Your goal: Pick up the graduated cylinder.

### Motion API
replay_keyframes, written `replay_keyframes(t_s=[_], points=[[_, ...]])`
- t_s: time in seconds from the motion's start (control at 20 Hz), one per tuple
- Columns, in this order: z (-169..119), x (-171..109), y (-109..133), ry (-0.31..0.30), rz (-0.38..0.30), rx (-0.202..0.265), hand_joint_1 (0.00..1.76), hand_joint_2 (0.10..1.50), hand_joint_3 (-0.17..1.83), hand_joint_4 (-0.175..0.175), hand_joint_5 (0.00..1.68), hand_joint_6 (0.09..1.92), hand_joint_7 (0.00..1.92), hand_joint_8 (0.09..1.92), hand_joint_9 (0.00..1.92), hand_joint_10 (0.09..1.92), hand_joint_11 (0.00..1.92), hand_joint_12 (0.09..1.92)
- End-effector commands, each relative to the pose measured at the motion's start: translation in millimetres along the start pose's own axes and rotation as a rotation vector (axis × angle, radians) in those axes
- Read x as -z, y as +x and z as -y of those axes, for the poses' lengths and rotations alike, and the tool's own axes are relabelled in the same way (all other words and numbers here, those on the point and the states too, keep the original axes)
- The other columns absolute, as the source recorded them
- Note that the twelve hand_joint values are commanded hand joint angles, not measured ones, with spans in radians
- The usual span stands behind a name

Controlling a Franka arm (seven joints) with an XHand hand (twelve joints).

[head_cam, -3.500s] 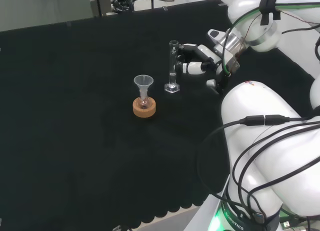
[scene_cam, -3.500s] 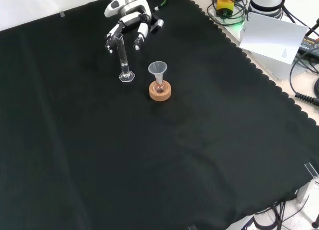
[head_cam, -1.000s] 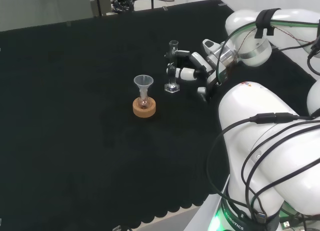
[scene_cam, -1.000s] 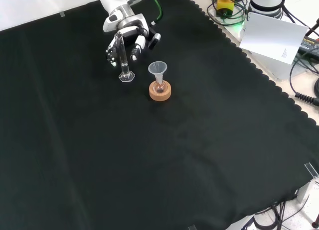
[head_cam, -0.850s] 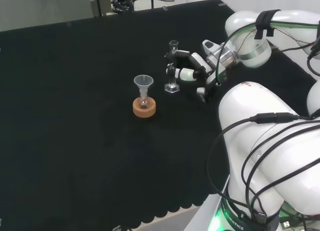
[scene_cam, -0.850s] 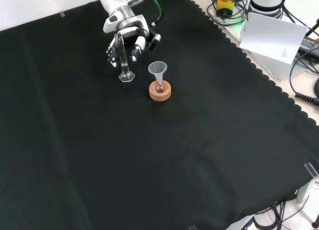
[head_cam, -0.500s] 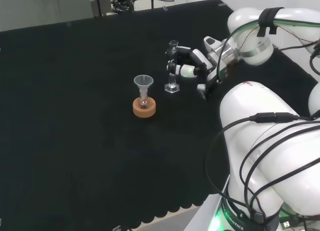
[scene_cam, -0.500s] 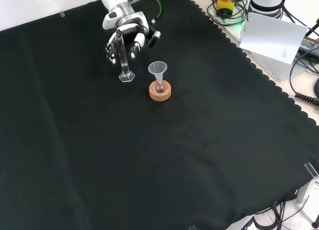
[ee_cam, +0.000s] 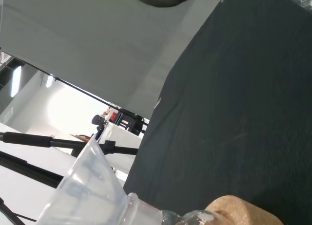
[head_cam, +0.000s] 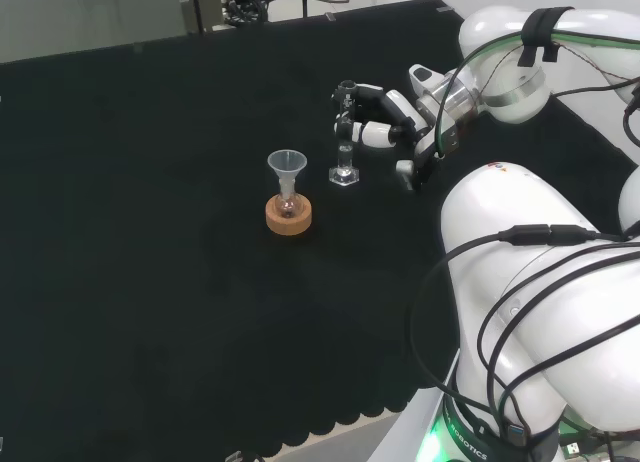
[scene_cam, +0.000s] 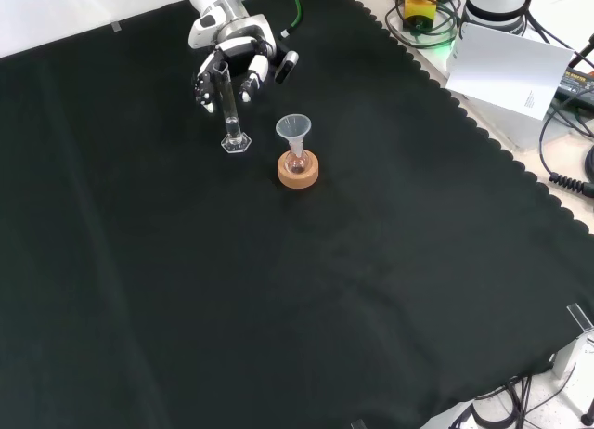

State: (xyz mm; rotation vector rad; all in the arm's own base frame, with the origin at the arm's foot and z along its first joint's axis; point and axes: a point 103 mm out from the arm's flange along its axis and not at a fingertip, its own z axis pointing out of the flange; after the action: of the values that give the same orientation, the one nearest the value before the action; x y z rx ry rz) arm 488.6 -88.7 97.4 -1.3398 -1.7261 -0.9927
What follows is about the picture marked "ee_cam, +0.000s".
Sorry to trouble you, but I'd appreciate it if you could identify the black camera on stand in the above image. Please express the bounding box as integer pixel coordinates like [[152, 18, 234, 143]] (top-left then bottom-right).
[[91, 114, 108, 139]]

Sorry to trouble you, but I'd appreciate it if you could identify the cork ring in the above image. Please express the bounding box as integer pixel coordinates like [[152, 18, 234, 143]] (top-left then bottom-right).
[[204, 195, 285, 225]]

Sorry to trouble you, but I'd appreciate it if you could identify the round-bottom glass flask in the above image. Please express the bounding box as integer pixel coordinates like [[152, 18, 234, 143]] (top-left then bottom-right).
[[116, 192, 221, 225]]

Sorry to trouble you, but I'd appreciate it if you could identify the black tripod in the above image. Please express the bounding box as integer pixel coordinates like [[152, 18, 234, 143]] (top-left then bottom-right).
[[0, 131, 139, 225]]

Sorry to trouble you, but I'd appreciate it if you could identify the black bench cloth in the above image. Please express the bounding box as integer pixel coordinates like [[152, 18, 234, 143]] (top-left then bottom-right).
[[123, 0, 312, 225]]

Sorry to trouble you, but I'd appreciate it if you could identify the clear plastic funnel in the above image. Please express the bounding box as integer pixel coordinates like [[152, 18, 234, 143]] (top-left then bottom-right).
[[36, 133, 130, 225]]

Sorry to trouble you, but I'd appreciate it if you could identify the black background equipment rack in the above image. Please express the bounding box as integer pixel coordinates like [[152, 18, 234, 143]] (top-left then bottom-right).
[[116, 108, 150, 135]]

